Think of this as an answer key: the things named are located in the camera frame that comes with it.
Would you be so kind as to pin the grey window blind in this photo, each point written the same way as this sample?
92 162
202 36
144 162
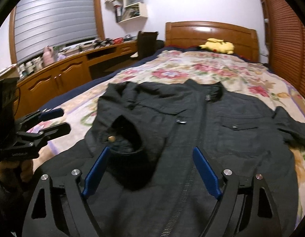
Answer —
42 23

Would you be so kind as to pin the navy bed sheet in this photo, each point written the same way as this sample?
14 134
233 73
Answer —
57 101

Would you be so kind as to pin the wooden desk cabinet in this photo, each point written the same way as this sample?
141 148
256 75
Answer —
63 76

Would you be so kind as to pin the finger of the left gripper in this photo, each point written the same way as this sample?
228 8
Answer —
44 115
49 133

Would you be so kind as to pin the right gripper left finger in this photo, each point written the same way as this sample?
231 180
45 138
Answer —
59 204

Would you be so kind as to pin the pink bottle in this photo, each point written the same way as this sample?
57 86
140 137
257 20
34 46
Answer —
48 57

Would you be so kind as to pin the floral bed blanket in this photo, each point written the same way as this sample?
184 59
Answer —
205 68

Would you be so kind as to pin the dark wooden chair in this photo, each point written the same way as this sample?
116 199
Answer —
146 45

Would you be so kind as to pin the person left hand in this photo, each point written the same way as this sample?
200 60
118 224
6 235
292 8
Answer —
17 173

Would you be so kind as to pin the yellow plush toy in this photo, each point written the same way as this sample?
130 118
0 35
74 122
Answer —
218 46

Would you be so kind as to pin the white wall shelf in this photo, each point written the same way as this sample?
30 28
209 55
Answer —
127 10

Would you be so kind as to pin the red basket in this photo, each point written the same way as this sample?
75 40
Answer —
118 40

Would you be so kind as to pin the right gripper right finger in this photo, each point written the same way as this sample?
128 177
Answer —
258 215

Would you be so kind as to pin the wooden louvered wardrobe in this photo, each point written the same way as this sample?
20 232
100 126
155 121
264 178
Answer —
285 40

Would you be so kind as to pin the black jacket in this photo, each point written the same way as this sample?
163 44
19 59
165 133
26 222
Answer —
151 187

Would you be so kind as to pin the wooden headboard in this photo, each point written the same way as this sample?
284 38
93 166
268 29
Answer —
192 34

